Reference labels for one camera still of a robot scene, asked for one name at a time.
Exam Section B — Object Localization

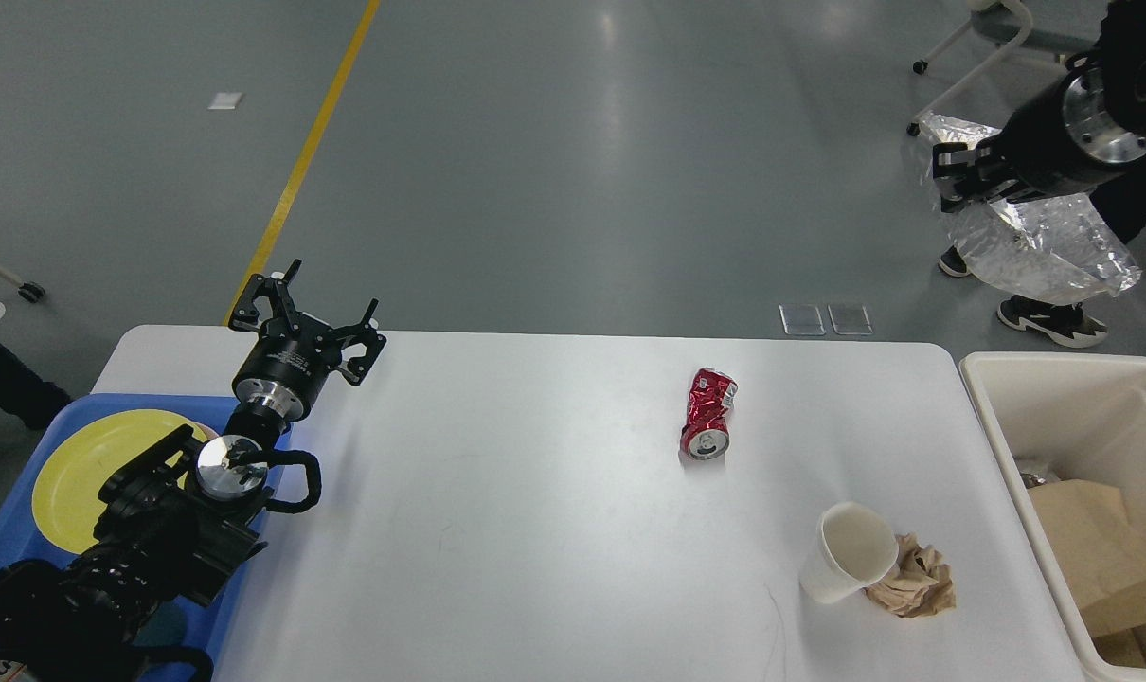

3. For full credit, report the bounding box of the white grey office chair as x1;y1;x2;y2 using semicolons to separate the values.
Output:
905;1;1107;138

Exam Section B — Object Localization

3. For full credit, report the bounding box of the aluminium foil tray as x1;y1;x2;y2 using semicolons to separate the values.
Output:
915;111;1143;305

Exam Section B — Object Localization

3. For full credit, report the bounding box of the white chair leg with caster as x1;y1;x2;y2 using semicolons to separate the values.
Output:
0;262;45;305

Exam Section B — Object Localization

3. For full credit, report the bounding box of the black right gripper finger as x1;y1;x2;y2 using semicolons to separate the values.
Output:
931;138;1010;181
940;177;1039;213

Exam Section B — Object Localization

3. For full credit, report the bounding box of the person in black trousers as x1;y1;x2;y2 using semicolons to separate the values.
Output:
937;160;1146;350

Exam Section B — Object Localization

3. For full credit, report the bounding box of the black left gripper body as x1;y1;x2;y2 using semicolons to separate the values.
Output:
231;335;343;422

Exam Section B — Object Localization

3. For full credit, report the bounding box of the beige plastic bin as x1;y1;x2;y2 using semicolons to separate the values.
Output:
959;352;1146;681

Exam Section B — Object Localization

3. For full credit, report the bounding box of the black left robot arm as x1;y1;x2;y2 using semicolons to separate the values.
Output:
0;260;387;681

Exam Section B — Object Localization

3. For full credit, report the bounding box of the blue plastic tray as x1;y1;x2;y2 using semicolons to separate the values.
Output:
0;393;249;681

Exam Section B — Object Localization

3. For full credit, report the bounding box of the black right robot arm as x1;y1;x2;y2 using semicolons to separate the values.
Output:
931;1;1146;213

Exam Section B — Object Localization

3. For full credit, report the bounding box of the white paper cup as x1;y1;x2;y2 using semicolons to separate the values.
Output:
798;501;901;604

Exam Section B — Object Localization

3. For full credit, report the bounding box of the floor socket plate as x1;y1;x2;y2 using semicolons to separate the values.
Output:
779;305;827;337
827;303;873;336

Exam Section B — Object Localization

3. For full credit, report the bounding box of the brown paper ball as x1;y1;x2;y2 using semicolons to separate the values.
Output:
863;532;956;619

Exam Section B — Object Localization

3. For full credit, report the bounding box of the floor socket plate left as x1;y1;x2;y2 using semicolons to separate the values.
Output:
779;305;827;337

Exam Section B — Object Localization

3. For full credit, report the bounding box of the floor socket plate right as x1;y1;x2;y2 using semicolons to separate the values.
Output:
827;303;873;336

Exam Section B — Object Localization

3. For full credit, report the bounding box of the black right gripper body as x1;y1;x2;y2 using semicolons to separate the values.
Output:
990;66;1146;199

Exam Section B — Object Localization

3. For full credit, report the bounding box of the yellow plastic plate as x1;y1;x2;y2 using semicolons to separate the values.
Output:
31;409;188;554

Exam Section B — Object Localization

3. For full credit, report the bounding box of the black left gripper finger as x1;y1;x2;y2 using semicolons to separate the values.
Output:
325;298;387;386
226;260;305;338

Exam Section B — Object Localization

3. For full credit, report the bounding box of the crumpled foil in bin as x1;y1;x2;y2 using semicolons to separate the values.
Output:
1014;458;1063;491

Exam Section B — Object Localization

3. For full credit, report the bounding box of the person at left edge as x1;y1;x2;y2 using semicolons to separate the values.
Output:
0;342;74;432

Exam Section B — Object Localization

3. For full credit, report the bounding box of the brown paper bag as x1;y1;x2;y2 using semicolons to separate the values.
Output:
1028;479;1146;637

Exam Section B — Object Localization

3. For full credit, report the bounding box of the crushed red soda can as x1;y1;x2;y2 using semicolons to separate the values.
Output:
680;368;738;460

